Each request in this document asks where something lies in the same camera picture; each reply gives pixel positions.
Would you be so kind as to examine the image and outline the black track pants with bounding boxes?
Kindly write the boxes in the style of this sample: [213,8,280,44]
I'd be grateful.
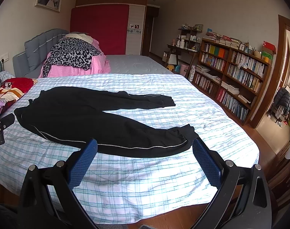
[14,86,198,158]

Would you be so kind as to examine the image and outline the colourful clothes pile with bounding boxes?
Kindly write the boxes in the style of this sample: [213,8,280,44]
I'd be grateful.
[0,77,37,116]

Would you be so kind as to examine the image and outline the plaid checked bed sheet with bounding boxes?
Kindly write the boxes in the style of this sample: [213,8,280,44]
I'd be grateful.
[0,73,260,224]

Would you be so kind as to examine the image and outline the grey upholstered headboard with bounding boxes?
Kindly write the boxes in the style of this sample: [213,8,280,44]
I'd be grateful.
[13,28,68,79]

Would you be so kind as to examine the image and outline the pink dotted bedding pile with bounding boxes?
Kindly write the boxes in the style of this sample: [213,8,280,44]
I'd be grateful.
[39,34,111,78]

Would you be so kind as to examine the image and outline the wooden bookshelf with books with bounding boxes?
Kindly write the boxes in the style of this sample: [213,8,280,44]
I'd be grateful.
[190,38,271,125]

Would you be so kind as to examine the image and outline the dark hanging jackets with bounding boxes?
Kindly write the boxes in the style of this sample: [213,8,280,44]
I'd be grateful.
[271,86,290,122]

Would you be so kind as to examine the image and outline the grey bare mattress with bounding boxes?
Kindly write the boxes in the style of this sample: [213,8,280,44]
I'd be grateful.
[106,55,172,74]

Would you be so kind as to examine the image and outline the leopard print cloth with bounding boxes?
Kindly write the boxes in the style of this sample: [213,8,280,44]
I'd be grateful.
[42,37,102,77]

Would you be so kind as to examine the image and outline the pink waste bin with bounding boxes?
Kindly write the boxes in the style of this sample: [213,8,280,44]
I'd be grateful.
[180,64,189,77]

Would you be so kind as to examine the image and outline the cream folded cloth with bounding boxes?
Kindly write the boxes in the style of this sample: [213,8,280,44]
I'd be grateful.
[65,33,94,44]

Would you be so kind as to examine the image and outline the dark wooden desk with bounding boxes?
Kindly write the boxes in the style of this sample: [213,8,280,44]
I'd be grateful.
[164,44,199,79]

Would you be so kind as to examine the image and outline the desktop wooden shelf organizer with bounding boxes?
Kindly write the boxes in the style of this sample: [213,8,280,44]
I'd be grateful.
[176,24,203,52]

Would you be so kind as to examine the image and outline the red box on bookshelf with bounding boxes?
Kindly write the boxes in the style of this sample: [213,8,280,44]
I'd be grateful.
[263,41,276,54]

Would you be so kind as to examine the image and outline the white wardrobe door panel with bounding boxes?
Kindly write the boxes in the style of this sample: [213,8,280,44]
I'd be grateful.
[125,5,146,55]

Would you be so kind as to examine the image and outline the wall power socket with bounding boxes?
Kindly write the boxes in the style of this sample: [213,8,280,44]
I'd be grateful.
[0,53,9,63]

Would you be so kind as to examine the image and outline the wooden door frame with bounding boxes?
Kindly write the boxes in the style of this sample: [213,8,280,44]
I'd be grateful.
[249,15,290,129]

